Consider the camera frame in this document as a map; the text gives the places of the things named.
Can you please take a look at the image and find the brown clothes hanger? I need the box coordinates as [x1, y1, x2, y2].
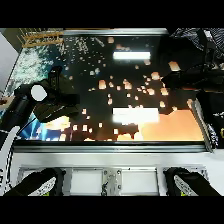
[21, 37, 65, 48]
[23, 29, 65, 40]

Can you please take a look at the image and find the black garment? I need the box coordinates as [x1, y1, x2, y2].
[158, 33, 201, 72]

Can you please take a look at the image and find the checked shirt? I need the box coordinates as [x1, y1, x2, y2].
[170, 27, 224, 47]

